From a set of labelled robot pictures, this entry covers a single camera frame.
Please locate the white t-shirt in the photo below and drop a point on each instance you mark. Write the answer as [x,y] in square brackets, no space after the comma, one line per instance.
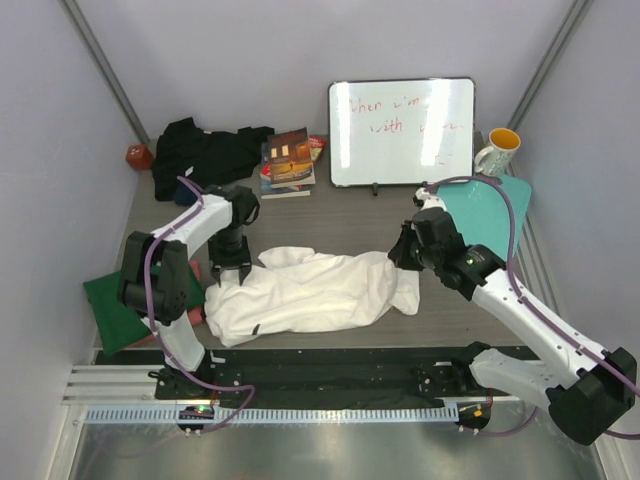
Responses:
[298,290]

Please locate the black t-shirt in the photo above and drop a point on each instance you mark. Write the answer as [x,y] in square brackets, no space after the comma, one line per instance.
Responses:
[216,158]

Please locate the blue Nineteen Eighty-Four book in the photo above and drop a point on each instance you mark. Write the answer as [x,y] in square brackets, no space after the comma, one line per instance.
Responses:
[268,191]

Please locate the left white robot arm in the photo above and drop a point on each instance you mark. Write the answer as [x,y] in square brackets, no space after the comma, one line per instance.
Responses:
[155,276]

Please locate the white mug yellow inside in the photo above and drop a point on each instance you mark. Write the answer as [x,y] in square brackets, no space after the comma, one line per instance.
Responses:
[494,158]

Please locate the slotted cable duct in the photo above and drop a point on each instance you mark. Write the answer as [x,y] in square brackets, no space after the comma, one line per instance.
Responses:
[200,414]

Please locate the left aluminium frame post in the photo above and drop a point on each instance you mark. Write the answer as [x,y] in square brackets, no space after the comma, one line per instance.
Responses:
[93,47]

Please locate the brown Edward Tulane book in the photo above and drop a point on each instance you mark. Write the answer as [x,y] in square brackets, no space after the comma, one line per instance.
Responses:
[289,159]

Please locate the white whiteboard with writing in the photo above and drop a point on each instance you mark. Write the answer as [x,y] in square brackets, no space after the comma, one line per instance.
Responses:
[400,132]

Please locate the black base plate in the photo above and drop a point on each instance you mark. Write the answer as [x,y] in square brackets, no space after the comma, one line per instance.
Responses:
[329,379]

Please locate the teal cutting board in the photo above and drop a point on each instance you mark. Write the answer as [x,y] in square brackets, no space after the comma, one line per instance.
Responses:
[481,215]

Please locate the folded green t-shirt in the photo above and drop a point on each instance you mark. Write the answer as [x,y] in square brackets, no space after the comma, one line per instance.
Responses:
[112,317]

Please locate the red cube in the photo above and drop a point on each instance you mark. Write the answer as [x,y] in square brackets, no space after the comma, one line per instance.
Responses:
[139,157]

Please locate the red Treehouse book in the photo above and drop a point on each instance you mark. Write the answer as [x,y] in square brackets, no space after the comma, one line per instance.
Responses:
[317,145]

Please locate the folded pink t-shirt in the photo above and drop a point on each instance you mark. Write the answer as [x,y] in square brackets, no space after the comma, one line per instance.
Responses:
[141,334]

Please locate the right aluminium frame post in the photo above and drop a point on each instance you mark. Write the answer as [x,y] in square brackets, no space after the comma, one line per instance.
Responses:
[568,27]

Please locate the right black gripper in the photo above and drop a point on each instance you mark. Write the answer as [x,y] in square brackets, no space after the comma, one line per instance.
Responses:
[400,254]

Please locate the aluminium frame post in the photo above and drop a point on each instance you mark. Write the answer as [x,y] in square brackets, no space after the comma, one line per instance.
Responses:
[568,27]
[93,47]

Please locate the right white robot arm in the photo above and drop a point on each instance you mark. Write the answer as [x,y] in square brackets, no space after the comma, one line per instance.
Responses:
[583,387]

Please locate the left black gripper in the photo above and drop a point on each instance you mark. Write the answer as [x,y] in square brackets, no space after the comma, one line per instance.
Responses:
[241,261]

